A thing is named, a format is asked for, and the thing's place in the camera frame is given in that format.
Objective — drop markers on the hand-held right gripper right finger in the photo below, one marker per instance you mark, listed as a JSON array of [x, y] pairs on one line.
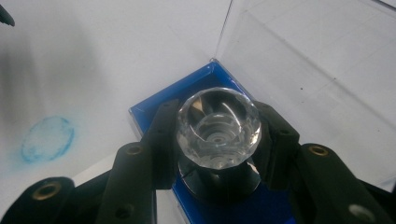
[[277, 146]]

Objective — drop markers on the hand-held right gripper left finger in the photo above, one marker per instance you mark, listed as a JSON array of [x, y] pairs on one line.
[[163, 140]]

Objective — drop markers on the blue ink pad clear case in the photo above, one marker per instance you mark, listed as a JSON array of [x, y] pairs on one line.
[[199, 81]]

